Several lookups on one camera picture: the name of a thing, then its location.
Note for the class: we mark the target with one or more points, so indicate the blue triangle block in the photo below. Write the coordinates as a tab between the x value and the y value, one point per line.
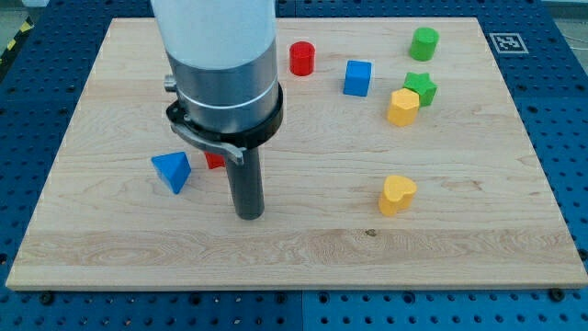
173	169

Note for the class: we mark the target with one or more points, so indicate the red cylinder block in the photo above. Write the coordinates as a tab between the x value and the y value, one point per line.
302	58

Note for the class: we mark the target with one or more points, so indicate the green cylinder block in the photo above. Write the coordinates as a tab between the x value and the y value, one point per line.
423	44

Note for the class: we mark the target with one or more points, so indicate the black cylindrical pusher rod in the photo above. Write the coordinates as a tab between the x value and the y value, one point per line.
246	185

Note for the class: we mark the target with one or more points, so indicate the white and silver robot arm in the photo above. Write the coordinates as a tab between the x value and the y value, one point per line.
224	73

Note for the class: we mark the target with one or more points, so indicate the yellow heart block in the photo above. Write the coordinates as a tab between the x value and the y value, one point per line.
396	195

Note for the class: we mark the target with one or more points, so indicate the green star block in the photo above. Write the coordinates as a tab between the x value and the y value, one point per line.
422	85

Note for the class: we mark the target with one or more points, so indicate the yellow hexagon block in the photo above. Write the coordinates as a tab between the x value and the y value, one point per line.
403	107

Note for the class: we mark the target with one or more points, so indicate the white fiducial marker tag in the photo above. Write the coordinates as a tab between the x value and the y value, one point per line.
508	43

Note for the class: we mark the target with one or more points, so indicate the blue cube block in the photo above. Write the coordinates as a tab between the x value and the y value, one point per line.
357	78

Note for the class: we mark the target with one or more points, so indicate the red block behind rod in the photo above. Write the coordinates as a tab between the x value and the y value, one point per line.
214	160

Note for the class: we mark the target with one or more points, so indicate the light wooden board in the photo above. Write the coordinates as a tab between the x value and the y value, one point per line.
483	217

